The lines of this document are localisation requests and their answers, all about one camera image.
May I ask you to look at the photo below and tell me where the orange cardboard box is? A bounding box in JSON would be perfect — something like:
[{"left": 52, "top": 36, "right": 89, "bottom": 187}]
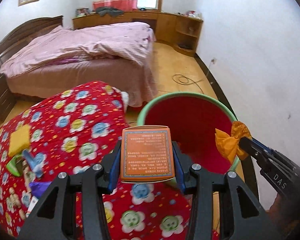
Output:
[{"left": 120, "top": 125, "right": 175, "bottom": 183}]

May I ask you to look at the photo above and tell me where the blue plastic toy piece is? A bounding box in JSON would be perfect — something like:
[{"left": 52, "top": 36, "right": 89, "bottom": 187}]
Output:
[{"left": 22, "top": 149, "right": 45, "bottom": 178}]

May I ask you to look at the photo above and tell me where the red floral quilt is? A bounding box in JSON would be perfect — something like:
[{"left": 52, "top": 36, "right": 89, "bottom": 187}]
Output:
[{"left": 0, "top": 81, "right": 191, "bottom": 239}]

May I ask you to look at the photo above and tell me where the dark clothes pile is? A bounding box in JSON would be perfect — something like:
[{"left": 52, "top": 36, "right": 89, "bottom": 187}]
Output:
[{"left": 95, "top": 7, "right": 124, "bottom": 17}]

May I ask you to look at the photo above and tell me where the pink duvet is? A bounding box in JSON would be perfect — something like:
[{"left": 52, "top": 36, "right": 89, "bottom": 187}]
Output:
[{"left": 0, "top": 22, "right": 155, "bottom": 78}]

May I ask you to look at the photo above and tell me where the yellow foam pad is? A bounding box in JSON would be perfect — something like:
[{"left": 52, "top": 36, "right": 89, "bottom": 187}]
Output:
[{"left": 8, "top": 125, "right": 31, "bottom": 157}]

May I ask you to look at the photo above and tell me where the peanut shell upper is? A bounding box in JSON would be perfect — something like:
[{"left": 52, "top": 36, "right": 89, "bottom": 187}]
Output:
[{"left": 9, "top": 187, "right": 21, "bottom": 207}]

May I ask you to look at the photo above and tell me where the floor cable coil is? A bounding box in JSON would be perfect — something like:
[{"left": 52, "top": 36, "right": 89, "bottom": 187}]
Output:
[{"left": 172, "top": 73, "right": 205, "bottom": 94}]

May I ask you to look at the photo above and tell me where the dark wooden bed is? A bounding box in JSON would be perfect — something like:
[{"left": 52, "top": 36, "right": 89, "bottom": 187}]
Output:
[{"left": 0, "top": 16, "right": 158, "bottom": 107}]

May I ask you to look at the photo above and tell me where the long wooden side cabinet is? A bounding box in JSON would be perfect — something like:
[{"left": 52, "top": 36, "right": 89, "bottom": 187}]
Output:
[{"left": 72, "top": 10, "right": 203, "bottom": 57}]

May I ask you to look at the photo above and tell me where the green paper packet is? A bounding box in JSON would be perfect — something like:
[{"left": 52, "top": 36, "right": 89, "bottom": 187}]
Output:
[{"left": 6, "top": 154, "right": 23, "bottom": 177}]

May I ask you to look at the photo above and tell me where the wooden block stick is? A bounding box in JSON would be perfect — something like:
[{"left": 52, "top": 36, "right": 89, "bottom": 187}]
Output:
[{"left": 22, "top": 160, "right": 36, "bottom": 191}]

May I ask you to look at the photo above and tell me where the red green trash bin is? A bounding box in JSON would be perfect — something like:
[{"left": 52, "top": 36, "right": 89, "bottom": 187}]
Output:
[{"left": 137, "top": 92, "right": 239, "bottom": 174}]

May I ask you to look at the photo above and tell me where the white blue medicine box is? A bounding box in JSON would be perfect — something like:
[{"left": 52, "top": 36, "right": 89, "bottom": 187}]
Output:
[{"left": 26, "top": 196, "right": 38, "bottom": 218}]

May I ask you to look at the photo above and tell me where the peanut shell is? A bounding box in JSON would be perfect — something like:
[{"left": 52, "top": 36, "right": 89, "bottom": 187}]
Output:
[
  {"left": 19, "top": 209, "right": 26, "bottom": 220},
  {"left": 9, "top": 187, "right": 21, "bottom": 207}
]

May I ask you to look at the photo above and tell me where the dark wooden nightstand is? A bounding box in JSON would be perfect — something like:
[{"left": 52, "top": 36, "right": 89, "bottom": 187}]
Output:
[{"left": 0, "top": 74, "right": 16, "bottom": 121}]

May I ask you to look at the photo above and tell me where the photo frame on cabinet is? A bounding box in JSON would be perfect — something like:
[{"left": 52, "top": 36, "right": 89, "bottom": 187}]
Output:
[{"left": 76, "top": 8, "right": 90, "bottom": 17}]

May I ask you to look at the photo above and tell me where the peanut shell lower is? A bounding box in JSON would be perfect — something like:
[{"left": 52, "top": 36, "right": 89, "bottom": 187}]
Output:
[{"left": 19, "top": 209, "right": 26, "bottom": 220}]

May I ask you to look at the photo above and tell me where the orange tissue paper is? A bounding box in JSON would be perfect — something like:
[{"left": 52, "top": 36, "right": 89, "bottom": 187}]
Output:
[{"left": 215, "top": 121, "right": 252, "bottom": 164}]

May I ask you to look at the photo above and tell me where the purple plastic wrapper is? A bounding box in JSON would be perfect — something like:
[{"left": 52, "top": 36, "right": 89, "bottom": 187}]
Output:
[{"left": 29, "top": 181, "right": 51, "bottom": 199}]

